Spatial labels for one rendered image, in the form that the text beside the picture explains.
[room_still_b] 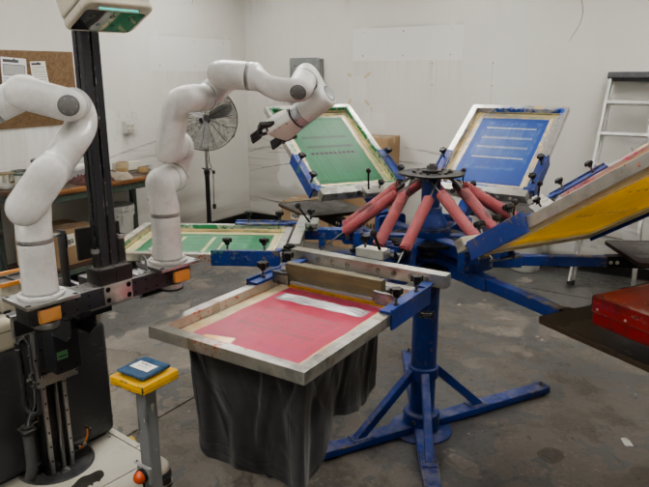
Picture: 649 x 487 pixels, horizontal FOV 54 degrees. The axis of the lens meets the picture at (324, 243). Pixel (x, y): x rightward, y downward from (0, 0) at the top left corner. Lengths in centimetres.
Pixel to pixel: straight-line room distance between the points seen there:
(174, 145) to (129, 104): 447
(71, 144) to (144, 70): 486
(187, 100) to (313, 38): 526
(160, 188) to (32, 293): 50
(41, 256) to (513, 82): 502
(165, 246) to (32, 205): 51
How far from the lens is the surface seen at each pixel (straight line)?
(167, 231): 211
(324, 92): 192
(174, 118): 203
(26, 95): 176
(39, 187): 177
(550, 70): 615
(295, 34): 733
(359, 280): 221
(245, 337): 199
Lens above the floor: 173
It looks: 15 degrees down
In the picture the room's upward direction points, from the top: straight up
